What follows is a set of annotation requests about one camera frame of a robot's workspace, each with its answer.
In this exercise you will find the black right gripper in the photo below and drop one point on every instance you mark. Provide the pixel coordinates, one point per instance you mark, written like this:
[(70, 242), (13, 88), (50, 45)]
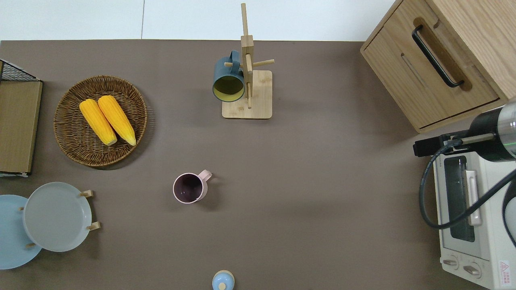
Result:
[(485, 151)]

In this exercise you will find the pink mug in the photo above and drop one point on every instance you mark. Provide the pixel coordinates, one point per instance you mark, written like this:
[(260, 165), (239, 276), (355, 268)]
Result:
[(202, 188)]

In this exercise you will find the wooden cabinet box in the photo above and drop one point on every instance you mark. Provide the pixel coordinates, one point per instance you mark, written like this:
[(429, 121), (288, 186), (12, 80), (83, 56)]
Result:
[(403, 60)]

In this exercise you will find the white toaster oven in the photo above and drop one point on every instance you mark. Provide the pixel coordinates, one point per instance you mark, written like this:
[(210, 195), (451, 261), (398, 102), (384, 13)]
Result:
[(496, 249)]

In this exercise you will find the brown table mat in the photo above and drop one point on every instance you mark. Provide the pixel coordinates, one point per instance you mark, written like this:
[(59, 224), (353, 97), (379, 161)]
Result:
[(302, 201)]

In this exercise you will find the wooden mug rack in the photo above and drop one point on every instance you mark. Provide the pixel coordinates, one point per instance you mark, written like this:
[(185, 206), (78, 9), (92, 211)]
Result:
[(258, 100)]

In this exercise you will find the dark blue mug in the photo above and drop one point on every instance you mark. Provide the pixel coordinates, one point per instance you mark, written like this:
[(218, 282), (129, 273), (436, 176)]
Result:
[(225, 70)]

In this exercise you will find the yellow corn cob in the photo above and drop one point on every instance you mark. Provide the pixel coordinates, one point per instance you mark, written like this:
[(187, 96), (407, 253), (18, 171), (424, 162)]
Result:
[(117, 120), (98, 122)]

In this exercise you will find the wooden plate rack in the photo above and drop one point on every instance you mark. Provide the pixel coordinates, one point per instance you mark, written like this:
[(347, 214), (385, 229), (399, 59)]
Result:
[(89, 193)]

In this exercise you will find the round wicker basket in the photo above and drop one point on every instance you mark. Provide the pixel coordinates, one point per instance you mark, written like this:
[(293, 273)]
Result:
[(72, 141)]

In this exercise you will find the grey plate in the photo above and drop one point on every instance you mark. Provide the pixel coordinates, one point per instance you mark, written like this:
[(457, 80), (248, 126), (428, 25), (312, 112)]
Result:
[(56, 217)]

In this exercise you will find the wooden basket lid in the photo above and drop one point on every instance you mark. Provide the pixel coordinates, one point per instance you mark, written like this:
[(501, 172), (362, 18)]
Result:
[(18, 125)]

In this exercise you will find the light blue plate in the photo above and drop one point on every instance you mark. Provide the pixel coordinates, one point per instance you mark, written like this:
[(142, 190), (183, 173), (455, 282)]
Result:
[(12, 237)]

